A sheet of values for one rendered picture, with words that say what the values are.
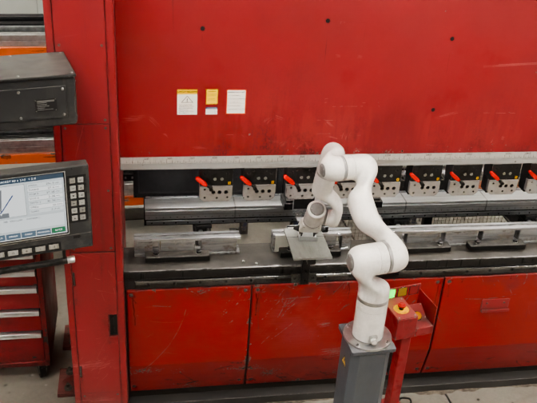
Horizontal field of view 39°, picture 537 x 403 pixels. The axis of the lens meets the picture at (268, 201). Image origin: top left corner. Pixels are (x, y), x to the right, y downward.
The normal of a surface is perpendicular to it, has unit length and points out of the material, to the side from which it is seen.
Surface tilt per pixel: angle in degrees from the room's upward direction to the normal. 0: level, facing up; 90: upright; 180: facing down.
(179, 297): 90
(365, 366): 90
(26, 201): 90
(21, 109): 90
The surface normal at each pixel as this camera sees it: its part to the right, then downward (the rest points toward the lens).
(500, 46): 0.16, 0.49
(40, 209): 0.39, 0.47
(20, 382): 0.06, -0.87
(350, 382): -0.54, 0.38
